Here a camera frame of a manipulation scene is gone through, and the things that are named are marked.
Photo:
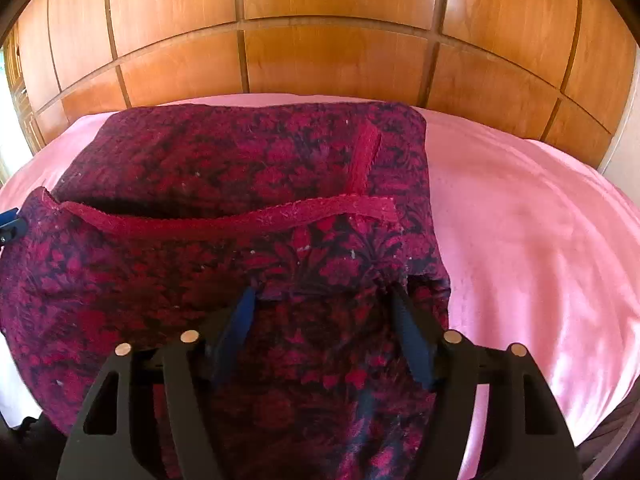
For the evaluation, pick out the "pink bed sheet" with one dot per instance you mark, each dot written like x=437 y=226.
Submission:
x=525 y=260

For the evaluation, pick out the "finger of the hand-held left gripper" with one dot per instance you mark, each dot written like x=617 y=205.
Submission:
x=12 y=227

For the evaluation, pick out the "wooden panelled wardrobe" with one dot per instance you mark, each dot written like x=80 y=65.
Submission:
x=340 y=60

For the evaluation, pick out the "carved wooden door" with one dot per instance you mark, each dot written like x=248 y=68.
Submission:
x=25 y=105

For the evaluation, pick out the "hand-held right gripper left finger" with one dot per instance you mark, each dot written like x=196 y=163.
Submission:
x=235 y=330

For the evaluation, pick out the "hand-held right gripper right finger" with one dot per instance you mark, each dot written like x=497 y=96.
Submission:
x=415 y=340

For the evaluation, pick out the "red floral knit garment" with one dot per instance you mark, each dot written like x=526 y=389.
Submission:
x=200 y=260

